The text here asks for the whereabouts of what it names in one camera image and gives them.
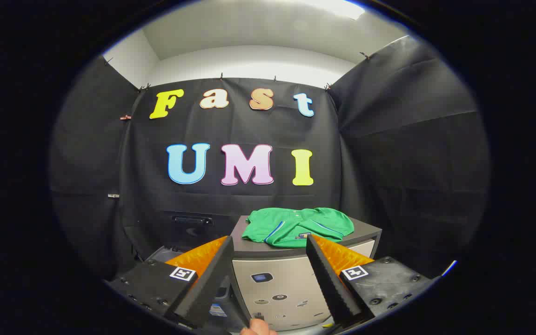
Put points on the grey cabinet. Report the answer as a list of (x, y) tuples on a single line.
[(277, 298)]

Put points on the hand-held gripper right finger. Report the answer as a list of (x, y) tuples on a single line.
[(335, 288)]

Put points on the black backdrop cloth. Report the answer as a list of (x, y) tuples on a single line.
[(231, 197)]

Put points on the grey washing machine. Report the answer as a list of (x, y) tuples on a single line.
[(224, 292)]

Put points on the green polo shirt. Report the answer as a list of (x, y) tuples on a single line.
[(291, 225)]

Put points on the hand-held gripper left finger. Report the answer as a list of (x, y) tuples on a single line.
[(203, 298)]

